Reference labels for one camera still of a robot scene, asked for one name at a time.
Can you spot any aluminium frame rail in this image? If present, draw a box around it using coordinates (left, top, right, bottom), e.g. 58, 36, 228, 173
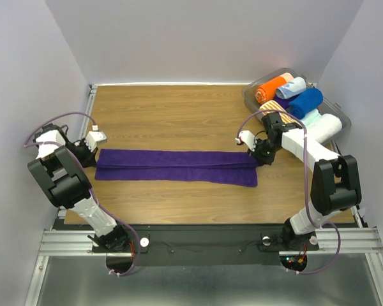
39, 228, 383, 256

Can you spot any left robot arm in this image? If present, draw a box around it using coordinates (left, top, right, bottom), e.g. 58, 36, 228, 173
27, 123, 131, 252

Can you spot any purple towel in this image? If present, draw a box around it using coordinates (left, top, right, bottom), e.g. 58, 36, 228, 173
273, 96, 291, 110
94, 149, 261, 187

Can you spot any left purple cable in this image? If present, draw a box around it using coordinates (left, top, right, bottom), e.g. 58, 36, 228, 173
24, 111, 142, 277

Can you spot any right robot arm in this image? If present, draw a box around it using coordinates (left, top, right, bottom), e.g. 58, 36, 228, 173
236, 110, 362, 249

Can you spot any orange striped rolled towel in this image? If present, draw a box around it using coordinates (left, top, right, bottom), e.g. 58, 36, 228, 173
259, 100, 297, 124

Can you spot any clear plastic bin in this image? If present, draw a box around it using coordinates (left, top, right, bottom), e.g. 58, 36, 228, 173
241, 68, 352, 144

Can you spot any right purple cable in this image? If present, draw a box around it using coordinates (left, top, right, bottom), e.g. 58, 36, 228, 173
237, 109, 342, 275

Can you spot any purple cable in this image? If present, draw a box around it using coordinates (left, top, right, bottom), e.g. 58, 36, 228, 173
237, 109, 342, 275
24, 111, 142, 277

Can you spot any pale teal rolled towel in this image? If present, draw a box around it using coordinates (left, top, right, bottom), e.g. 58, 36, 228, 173
301, 109, 321, 126

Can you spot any light blue patterned rolled towel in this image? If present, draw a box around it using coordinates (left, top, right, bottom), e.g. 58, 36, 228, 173
276, 76, 307, 99

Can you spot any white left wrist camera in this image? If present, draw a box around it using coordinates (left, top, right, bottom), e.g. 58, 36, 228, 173
84, 125, 107, 152

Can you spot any purple rolled towel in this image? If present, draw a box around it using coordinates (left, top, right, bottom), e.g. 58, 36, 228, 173
273, 96, 291, 110

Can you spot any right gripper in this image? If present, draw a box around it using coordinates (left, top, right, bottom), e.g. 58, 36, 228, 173
247, 138, 280, 165

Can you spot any white rolled towel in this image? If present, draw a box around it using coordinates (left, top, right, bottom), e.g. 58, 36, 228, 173
308, 113, 342, 143

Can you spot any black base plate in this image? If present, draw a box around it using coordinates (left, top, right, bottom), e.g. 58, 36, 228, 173
92, 224, 320, 267

